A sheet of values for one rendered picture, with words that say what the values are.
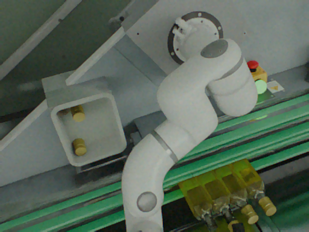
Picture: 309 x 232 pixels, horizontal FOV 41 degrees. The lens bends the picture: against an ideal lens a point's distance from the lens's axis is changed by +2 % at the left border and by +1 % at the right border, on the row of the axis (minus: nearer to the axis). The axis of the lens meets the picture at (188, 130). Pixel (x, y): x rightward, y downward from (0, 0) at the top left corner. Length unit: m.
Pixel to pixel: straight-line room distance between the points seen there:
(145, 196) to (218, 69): 0.28
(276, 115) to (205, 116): 0.53
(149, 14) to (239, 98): 0.34
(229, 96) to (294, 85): 0.59
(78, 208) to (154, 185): 0.49
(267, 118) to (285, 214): 0.33
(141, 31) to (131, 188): 0.44
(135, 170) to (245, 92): 0.28
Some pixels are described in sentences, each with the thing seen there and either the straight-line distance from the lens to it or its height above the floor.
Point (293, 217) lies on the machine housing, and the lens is 1.43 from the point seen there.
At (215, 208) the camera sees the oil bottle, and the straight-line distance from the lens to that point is 1.23.
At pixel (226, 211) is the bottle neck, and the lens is 1.21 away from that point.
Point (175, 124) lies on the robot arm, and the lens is 0.83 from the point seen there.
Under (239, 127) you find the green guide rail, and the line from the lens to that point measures 1.28.
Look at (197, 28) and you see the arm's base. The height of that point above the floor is 0.89.
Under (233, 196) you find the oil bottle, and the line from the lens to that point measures 1.23.
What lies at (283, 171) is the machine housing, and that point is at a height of 0.92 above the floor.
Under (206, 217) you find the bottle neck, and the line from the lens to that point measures 1.20.
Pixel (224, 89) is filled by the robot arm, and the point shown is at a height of 1.17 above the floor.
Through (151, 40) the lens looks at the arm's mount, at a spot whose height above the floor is 0.86.
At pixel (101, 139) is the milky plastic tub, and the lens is 1.32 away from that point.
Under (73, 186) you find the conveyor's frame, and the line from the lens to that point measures 1.31.
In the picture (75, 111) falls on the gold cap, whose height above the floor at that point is 0.81.
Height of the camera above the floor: 1.79
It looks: 46 degrees down
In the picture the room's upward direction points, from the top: 148 degrees clockwise
